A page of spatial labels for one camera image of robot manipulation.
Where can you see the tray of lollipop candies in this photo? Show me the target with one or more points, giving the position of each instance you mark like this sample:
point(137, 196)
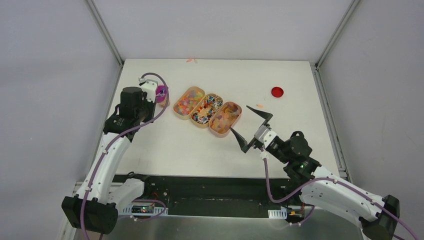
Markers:
point(202, 114)

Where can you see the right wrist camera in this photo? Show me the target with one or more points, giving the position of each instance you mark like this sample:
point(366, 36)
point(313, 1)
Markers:
point(264, 136)

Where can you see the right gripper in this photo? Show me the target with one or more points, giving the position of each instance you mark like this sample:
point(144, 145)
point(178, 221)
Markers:
point(243, 144)

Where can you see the magenta plastic scoop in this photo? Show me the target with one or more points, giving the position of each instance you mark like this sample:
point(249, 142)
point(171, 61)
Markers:
point(161, 94)

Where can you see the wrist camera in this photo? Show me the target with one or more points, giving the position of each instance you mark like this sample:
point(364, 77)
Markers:
point(264, 136)
point(149, 87)

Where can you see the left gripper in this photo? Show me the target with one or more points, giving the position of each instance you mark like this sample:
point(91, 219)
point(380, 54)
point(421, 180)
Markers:
point(149, 102)

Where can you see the tray of gummy candies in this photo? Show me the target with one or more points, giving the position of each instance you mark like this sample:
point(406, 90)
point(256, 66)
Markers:
point(185, 105)

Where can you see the clear plastic jar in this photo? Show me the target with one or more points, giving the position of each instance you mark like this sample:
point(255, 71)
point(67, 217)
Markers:
point(165, 103)

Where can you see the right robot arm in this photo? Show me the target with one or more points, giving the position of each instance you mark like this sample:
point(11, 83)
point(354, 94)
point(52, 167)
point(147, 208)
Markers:
point(313, 184)

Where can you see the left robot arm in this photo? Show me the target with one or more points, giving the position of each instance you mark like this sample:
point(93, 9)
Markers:
point(94, 207)

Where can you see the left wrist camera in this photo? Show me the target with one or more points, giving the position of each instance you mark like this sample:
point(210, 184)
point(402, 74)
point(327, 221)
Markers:
point(149, 87)

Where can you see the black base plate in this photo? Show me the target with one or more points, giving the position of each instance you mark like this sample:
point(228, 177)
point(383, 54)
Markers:
point(210, 196)

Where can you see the red jar lid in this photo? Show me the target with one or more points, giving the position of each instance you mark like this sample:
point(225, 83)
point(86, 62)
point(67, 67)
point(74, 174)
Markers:
point(277, 92)

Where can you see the tray of popsicle candies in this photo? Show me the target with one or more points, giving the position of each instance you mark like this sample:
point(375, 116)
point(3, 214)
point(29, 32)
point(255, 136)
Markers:
point(226, 117)

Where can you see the spilled candy at table edge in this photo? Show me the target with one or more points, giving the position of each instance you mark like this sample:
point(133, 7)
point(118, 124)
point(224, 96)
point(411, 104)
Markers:
point(192, 60)

